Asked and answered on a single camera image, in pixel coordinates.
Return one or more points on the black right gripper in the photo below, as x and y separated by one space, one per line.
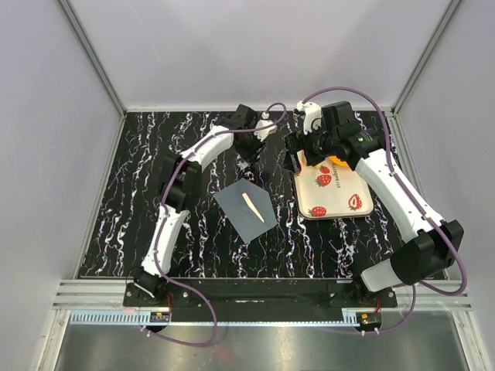
298 141

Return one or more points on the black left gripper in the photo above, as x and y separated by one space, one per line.
250 155

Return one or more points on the beige lined letter paper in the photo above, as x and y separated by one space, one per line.
250 204

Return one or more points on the grey paper envelope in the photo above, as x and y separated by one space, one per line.
247 225

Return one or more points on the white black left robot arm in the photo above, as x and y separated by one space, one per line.
245 131

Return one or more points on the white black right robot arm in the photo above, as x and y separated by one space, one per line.
430 242

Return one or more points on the orange bowl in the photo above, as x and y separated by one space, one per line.
334 159

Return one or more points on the strawberry pattern tray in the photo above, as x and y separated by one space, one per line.
328 191

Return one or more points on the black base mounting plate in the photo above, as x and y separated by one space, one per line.
256 300

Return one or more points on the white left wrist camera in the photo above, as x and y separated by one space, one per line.
264 127

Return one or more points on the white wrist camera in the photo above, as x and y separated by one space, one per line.
312 113
264 127

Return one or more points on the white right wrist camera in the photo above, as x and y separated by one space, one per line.
312 113

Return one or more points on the white slotted cable duct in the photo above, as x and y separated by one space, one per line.
115 317

